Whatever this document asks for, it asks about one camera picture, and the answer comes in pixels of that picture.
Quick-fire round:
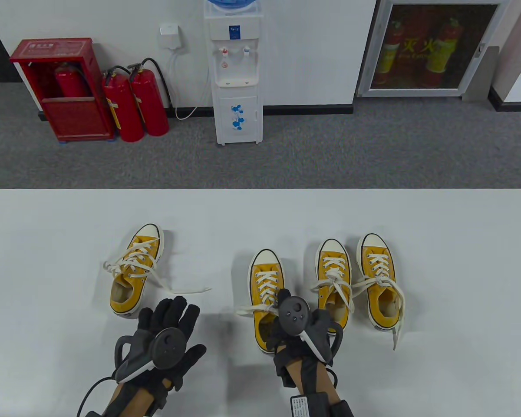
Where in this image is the person's right hand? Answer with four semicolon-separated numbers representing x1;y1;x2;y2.
267;289;337;356

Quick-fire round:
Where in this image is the person's left hand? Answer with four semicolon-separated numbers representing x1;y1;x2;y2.
137;296;207;391

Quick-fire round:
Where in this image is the white shoe lace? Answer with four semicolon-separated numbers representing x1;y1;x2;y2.
352;253;405;351
103;238;212;296
309;256;356;315
236;271;287;317

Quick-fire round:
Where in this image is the person's right forearm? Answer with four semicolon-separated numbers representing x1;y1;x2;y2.
284;356;341;404

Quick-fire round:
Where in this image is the person's left forearm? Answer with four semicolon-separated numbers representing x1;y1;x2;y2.
106;382;157;417

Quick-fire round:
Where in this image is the black white handheld controller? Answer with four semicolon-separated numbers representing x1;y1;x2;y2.
279;296;343;365
114;329;184;383

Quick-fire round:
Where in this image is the black box with white label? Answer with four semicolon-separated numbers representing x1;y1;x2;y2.
290;392;354;417

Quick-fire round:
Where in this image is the red extinguisher cabinet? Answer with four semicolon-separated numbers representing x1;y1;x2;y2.
10;38;115;143

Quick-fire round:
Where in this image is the white water dispenser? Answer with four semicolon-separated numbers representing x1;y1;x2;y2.
203;4;264;146

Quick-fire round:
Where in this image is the red yellow fire extinguisher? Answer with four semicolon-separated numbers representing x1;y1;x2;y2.
376;20;404;87
425;17;463;87

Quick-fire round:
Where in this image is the blue water bottle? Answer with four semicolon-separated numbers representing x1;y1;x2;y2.
206;0;257;13

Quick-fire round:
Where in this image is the glass door fire cabinet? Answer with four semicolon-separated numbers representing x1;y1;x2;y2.
357;0;511;98

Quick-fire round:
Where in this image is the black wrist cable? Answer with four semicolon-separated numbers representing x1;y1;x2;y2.
77;376;114;417

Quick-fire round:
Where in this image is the white power cable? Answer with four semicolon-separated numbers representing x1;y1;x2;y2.
168;48;211;121

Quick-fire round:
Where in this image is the white wall box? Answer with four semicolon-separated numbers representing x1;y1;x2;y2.
158;24;184;50

